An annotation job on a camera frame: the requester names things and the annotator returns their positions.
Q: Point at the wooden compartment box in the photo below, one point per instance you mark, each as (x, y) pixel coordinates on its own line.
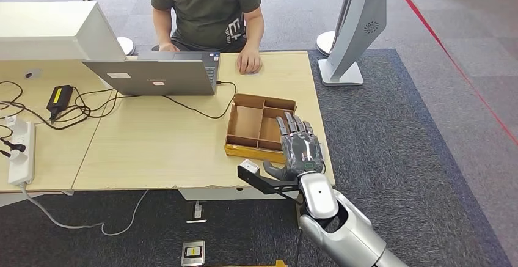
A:
(247, 123)

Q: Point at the yellow floor tape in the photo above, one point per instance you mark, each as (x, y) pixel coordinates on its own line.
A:
(279, 264)

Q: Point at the black power plug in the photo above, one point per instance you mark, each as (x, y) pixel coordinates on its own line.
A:
(5, 152)
(14, 146)

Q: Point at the person's left forearm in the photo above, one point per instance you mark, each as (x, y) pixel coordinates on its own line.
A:
(255, 28)

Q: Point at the white round stanchion base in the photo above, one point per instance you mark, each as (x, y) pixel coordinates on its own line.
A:
(126, 45)
(324, 43)

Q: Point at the light wooden desk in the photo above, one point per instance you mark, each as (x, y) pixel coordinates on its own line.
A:
(162, 143)
(52, 156)

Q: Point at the silver kiosk stand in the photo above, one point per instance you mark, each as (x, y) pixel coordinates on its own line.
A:
(358, 22)

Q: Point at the red barrier belt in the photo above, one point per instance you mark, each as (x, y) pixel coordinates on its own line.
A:
(445, 49)

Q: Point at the person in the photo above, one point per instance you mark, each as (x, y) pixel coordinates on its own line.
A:
(206, 10)

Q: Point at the white desktop monitor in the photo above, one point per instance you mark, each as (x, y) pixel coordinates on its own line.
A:
(48, 30)

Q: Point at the person's right hand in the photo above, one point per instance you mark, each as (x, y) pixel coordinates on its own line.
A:
(168, 48)

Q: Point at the dark grey carpet mat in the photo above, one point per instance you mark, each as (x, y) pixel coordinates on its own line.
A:
(404, 115)

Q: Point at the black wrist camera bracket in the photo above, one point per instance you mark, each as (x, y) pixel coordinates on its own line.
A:
(263, 184)

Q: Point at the silver floor socket box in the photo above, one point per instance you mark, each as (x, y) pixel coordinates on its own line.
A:
(193, 254)

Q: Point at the white desk crossbeam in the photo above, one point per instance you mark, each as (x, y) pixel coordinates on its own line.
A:
(210, 194)

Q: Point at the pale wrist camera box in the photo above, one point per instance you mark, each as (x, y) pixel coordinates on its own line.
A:
(249, 166)

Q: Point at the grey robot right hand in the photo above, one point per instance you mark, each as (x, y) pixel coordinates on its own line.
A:
(301, 152)

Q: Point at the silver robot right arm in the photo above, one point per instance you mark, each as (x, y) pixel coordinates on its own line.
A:
(352, 237)

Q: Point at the person's left hand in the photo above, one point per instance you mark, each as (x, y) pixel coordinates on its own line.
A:
(249, 60)

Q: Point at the white power strip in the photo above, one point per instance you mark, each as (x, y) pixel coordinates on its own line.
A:
(22, 164)

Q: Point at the black power adapter yellow label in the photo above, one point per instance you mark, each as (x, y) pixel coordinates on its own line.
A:
(59, 98)

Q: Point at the person's right forearm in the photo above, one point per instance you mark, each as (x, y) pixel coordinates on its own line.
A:
(162, 28)

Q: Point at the grey laptop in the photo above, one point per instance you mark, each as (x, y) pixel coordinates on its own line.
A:
(153, 77)

